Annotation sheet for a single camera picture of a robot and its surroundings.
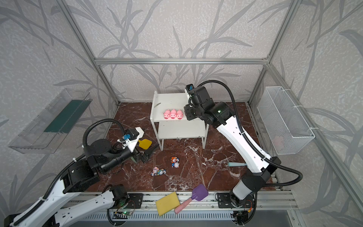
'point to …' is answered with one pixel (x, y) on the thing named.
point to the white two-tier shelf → (168, 119)
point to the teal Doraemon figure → (161, 171)
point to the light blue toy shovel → (237, 164)
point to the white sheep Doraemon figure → (177, 165)
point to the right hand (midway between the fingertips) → (189, 103)
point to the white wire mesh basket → (289, 133)
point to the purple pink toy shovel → (199, 193)
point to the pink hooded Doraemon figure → (155, 171)
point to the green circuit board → (121, 214)
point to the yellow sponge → (168, 203)
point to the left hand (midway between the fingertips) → (153, 133)
